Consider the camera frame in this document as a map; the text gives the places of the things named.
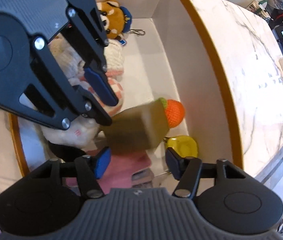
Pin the white striped plush toy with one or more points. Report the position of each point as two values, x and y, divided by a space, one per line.
83 130

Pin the red panda plush toy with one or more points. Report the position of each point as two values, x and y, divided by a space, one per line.
115 18

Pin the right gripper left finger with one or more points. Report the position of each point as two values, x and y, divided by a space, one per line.
89 170

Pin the orange crochet carrot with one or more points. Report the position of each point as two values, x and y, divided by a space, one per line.
174 111

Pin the orange cardboard storage box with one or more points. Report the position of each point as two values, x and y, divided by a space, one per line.
177 58

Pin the gold cardboard box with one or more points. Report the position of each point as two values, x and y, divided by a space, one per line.
137 129

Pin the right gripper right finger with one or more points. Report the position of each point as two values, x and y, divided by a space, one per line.
186 170

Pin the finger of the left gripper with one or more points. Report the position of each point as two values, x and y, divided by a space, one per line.
99 82

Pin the yellow plastic toy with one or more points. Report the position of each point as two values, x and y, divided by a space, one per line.
184 145

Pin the white crochet bunny plush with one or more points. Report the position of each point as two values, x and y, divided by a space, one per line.
72 64

